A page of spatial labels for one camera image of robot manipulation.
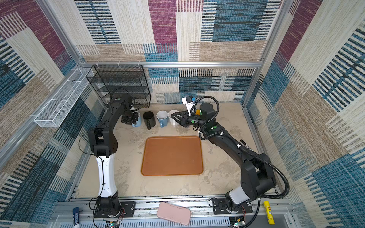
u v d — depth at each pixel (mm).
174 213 714
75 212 715
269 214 701
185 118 668
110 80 1068
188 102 675
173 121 972
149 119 1019
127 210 735
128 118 867
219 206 730
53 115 705
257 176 428
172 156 919
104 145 607
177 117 748
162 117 1039
